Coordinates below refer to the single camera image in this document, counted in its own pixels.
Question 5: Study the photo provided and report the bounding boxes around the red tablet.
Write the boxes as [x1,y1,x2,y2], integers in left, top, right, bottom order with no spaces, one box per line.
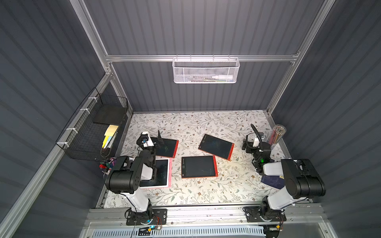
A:
[181,155,218,179]
[198,134,235,161]
[151,137,179,158]

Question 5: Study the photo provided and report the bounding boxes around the pink white writing tablet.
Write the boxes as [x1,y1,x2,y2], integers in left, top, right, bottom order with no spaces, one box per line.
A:
[140,158,172,189]

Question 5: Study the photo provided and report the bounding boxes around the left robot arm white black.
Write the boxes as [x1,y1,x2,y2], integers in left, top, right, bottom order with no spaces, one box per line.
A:
[105,131,164,219]

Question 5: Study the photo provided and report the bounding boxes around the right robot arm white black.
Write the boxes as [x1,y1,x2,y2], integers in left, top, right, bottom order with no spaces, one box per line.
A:
[246,124,326,222]

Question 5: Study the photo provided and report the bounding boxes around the clear tube of colour pencils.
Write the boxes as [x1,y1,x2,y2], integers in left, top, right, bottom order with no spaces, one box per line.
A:
[267,125,287,150]

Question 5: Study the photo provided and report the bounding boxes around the dark blue book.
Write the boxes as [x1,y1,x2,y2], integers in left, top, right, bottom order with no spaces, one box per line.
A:
[261,175,285,189]

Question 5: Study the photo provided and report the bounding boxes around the yellow sticky notes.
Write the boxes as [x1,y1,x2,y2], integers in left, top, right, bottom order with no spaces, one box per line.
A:
[102,125,119,149]

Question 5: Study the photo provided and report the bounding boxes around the pink cup of markers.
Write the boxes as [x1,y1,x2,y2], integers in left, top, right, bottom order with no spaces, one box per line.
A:
[99,157,117,174]

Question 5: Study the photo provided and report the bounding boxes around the black notebook in basket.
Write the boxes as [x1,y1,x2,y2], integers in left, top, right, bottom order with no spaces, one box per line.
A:
[93,105,126,126]

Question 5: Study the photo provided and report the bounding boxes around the white marker in basket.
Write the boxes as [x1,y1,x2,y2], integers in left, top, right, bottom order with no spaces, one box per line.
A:
[211,75,234,82]

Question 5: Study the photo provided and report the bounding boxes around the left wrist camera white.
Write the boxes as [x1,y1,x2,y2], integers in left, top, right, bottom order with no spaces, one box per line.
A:
[137,131,154,149]

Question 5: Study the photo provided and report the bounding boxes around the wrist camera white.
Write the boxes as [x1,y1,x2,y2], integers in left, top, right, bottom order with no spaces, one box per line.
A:
[137,131,154,149]
[253,137,260,148]

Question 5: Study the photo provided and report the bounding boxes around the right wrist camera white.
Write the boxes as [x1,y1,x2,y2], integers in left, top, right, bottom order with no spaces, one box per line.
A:
[253,137,260,148]

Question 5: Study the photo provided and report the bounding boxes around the black wire wall basket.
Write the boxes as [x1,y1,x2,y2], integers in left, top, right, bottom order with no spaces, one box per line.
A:
[56,88,129,162]

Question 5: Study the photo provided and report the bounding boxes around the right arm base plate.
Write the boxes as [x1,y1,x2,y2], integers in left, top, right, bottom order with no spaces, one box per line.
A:
[242,206,287,224]

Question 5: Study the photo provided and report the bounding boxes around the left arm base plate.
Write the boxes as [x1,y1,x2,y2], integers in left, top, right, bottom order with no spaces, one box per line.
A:
[125,209,168,226]

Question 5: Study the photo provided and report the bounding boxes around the white wire mesh basket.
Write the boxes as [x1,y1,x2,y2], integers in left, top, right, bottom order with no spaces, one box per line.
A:
[172,56,240,84]

